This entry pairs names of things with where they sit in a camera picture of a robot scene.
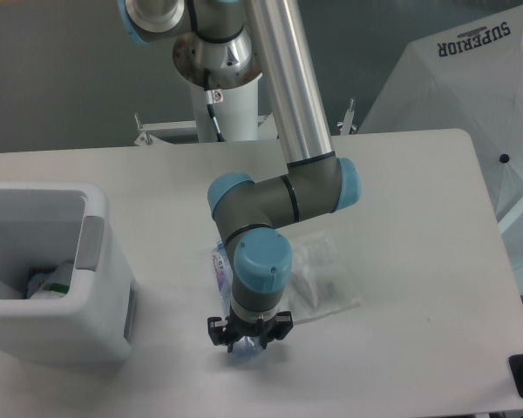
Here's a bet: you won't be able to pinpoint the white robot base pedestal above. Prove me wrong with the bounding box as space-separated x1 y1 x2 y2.
188 74 262 143

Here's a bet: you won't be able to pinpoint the white plastic trash can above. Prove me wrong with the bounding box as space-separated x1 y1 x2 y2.
0 181 136 362

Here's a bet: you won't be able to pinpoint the white Superior umbrella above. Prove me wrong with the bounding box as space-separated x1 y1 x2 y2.
357 3 523 288

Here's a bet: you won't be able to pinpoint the white metal mounting frame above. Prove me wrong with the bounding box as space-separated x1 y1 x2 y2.
134 97 357 146

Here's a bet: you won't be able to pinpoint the clear plastic water bottle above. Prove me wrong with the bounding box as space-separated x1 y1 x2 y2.
211 239 262 360

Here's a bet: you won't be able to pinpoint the white trash in can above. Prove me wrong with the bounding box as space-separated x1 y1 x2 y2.
26 261 74 300

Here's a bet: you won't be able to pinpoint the clear plastic bag green stripe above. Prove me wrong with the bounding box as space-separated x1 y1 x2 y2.
280 232 362 325

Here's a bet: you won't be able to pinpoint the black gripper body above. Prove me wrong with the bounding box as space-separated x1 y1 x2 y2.
224 314 277 344

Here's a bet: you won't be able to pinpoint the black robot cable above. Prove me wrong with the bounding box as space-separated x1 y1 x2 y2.
201 67 226 143

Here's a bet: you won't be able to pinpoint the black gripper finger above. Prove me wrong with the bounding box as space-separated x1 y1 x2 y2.
260 311 293 349
207 317 235 353

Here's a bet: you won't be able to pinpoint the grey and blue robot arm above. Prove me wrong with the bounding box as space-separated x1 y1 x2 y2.
118 1 361 349

